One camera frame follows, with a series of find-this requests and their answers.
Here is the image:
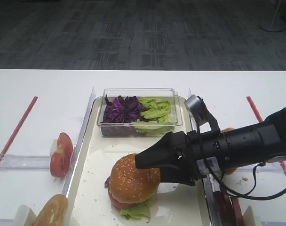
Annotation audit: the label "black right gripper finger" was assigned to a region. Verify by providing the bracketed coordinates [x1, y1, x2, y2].
[159, 165, 196, 186]
[135, 132, 177, 169]

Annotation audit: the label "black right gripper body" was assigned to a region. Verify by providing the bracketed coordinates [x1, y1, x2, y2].
[172, 131, 201, 181]

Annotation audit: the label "sesame top bun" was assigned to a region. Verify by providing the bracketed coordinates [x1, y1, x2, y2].
[109, 153, 160, 204]

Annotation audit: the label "sesame bun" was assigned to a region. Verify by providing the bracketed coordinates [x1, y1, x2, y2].
[109, 153, 160, 204]
[221, 127, 237, 175]

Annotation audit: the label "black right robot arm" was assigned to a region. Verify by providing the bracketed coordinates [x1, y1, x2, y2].
[160, 107, 286, 186]

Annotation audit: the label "green lettuce leaves in container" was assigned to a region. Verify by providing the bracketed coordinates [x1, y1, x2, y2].
[135, 97, 177, 136]

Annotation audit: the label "lettuce leaf on burger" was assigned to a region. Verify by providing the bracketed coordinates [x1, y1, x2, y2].
[120, 195, 158, 223]

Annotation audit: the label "tomato slice on burger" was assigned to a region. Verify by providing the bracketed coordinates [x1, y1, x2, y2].
[108, 190, 135, 210]

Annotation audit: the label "sliced red meat sticks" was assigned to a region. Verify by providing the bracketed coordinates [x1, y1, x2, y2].
[213, 191, 245, 226]

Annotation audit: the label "upright tomato slice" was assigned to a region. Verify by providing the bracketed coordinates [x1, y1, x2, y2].
[50, 132, 73, 178]

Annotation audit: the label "white block behind tomato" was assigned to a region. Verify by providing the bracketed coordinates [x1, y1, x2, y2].
[50, 139, 57, 156]

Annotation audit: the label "white metal tray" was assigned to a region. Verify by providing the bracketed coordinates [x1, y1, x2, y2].
[69, 97, 211, 226]

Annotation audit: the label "clear plastic salad container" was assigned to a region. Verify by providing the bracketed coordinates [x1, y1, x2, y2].
[96, 88, 183, 137]

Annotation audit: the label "shredded purple cabbage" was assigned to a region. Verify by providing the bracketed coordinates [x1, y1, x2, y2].
[102, 95, 147, 123]

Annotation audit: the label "white block lower right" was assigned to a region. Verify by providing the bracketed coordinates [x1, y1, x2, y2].
[243, 206, 262, 226]

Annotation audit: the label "right red strip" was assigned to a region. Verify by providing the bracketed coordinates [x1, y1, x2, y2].
[246, 96, 286, 176]

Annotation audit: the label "red strip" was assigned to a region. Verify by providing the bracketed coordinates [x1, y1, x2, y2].
[0, 96, 38, 162]
[246, 96, 286, 176]

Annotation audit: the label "lower right clear holder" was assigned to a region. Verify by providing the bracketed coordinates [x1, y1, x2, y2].
[261, 221, 286, 226]

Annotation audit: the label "plain bottom bun upright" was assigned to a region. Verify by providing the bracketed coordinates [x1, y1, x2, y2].
[34, 194, 68, 226]

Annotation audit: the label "left red strip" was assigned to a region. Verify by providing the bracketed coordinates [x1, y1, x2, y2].
[0, 96, 38, 162]

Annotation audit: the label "metal floor stand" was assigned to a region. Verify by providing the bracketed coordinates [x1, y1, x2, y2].
[259, 0, 285, 32]

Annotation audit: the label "white block lower left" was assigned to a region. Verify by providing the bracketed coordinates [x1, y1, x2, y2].
[12, 205, 37, 226]

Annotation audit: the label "upper left clear holder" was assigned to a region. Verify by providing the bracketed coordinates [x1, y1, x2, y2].
[0, 154, 51, 170]

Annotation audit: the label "lower left clear holder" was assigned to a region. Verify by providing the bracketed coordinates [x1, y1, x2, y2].
[0, 219, 14, 226]

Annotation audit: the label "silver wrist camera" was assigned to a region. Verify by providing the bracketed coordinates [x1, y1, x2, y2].
[184, 95, 209, 126]

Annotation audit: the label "black camera cable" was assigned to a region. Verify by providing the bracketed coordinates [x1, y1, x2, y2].
[196, 96, 286, 200]

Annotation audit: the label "left clear divider rail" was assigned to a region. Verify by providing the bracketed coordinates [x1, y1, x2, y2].
[62, 87, 95, 198]

